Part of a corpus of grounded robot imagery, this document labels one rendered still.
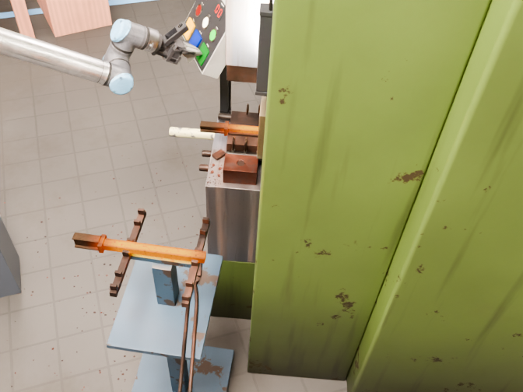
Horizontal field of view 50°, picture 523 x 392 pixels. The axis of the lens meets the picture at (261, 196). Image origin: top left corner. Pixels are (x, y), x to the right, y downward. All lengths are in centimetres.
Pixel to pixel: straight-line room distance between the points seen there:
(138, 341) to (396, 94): 110
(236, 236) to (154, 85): 195
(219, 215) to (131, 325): 52
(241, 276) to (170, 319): 61
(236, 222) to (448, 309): 81
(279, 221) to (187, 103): 220
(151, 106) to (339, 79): 256
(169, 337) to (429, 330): 88
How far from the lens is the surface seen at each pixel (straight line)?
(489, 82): 128
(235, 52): 175
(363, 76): 134
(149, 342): 188
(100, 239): 178
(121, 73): 222
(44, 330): 285
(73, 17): 451
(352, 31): 128
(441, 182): 146
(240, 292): 254
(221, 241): 225
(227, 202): 207
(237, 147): 206
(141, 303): 196
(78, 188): 334
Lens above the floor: 240
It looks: 48 degrees down
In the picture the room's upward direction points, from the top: 4 degrees clockwise
